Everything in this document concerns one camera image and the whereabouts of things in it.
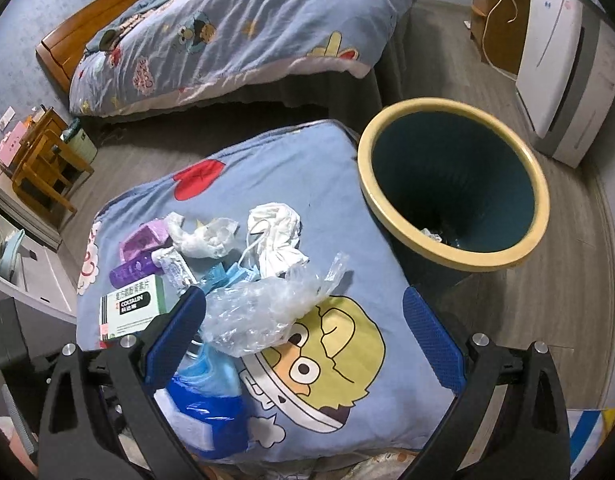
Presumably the pink box on desk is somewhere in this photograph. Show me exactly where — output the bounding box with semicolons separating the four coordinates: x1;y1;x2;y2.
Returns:
0;122;27;167

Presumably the small green trash bin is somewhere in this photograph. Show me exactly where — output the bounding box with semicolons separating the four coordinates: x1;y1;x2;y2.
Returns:
60;117;98;164

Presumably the white air purifier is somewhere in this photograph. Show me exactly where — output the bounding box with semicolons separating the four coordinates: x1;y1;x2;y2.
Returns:
516;0;615;168

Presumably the cartoon print blue cushion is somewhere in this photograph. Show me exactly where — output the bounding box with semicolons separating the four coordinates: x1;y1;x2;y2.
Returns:
77;122;453;464

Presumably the wooden desk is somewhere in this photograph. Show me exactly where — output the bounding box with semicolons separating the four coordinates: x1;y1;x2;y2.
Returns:
0;107;68;179

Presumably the purple spray bottle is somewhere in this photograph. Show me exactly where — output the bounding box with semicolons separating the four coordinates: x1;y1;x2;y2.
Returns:
109;252;163;289

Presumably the purple tissue packet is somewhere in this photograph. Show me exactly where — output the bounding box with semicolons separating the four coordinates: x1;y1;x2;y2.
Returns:
120;219;170;263

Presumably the strawberry milk carton box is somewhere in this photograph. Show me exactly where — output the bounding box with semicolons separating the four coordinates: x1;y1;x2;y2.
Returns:
567;408;615;479

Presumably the wooden side cabinet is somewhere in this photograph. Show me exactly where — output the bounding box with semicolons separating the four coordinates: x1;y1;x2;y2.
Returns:
470;0;530;76

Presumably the blue face mask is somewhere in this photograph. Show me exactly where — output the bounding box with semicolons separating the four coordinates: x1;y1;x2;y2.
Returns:
177;344;241;398
200;262;260;294

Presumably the clear plastic packaging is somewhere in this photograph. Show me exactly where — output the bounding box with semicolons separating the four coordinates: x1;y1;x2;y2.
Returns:
199;252;350;358

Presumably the bed with cartoon duvet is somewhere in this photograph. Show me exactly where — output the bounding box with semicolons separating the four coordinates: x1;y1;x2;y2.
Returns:
68;0;415;118

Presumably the green Coltalin medicine box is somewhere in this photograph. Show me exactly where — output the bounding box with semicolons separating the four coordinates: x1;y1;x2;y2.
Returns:
99;274;167;341

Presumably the blue wet wipes pack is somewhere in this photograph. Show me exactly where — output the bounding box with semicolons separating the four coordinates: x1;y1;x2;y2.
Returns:
153;377;249;460

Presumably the yellow rimmed teal trash bin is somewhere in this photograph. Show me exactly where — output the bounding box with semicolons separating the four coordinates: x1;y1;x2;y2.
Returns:
357;98;550;292

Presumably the wooden headboard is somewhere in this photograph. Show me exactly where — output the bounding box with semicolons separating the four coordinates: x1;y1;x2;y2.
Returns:
36;0;138;94

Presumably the wooden chair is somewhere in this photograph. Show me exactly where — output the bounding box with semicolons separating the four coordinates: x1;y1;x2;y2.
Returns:
11;130;94;226

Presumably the small white blue wrapper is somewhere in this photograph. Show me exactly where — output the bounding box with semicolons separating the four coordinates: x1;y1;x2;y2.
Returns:
151;247;198;296

